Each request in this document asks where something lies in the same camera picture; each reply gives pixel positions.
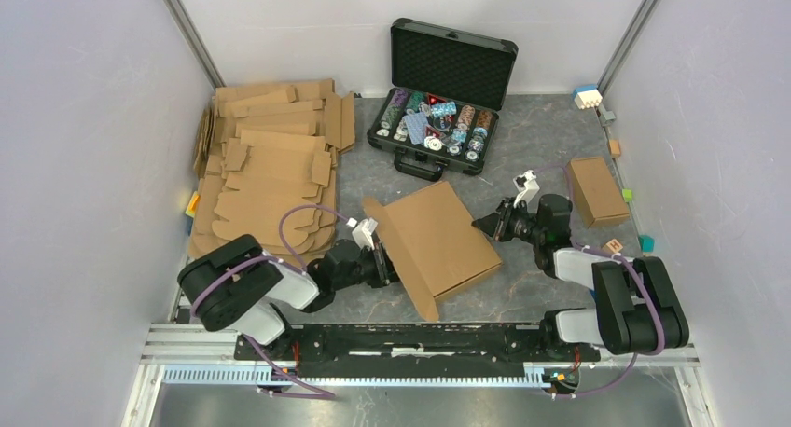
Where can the wooden letter block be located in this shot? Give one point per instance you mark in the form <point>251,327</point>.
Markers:
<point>613,247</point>

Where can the blue white toy block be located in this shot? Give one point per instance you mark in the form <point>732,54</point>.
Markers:
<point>587,96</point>

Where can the orange yellow block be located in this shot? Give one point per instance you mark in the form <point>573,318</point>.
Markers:
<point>191,209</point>

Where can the cardboard box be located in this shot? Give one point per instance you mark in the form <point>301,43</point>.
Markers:
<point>435,249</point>
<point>597,197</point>

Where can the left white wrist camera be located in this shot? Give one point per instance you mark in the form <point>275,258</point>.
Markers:
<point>363,232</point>

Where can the small wooden cube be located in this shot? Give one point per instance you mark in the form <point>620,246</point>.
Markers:
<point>614,148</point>

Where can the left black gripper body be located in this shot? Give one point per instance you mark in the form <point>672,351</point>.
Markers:
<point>370,267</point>

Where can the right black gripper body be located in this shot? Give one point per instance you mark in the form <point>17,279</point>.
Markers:
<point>521,226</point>

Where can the teal small cube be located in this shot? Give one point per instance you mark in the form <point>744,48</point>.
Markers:
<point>647,243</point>

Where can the stack of flat cardboard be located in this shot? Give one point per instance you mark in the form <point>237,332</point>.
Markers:
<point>267,156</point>

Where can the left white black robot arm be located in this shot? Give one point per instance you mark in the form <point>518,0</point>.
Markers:
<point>235,285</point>

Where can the folded closed cardboard box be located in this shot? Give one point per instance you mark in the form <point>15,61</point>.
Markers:
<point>597,197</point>

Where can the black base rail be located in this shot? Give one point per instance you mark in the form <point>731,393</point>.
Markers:
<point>488,350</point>

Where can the black poker chip case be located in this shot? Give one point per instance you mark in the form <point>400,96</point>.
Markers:
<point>442,111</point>

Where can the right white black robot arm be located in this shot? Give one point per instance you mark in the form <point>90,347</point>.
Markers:
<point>636,310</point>

